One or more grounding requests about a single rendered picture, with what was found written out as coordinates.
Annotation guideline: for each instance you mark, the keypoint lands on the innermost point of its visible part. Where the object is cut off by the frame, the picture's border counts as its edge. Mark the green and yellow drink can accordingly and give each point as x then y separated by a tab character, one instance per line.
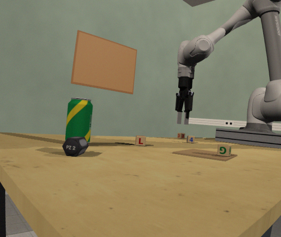
79	117

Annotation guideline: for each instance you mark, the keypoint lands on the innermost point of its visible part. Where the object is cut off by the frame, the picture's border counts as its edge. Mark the tan square mat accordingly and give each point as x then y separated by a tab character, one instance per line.
204	154

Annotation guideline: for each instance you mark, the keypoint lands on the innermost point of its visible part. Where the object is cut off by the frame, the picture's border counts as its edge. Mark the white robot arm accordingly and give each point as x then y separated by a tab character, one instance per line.
264	106

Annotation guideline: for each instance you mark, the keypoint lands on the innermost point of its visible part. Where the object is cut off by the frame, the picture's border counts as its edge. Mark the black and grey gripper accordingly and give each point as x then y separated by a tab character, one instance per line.
184	96

